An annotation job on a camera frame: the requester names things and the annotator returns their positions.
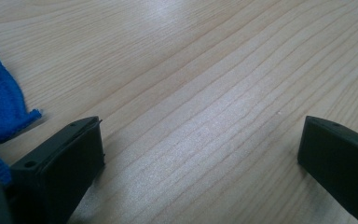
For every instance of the blue microfibre cloth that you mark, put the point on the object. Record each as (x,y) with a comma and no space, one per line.
(0,102)

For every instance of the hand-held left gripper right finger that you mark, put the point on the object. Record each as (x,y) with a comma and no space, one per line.
(341,161)

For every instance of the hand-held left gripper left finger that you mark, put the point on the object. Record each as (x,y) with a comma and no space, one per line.
(59,168)

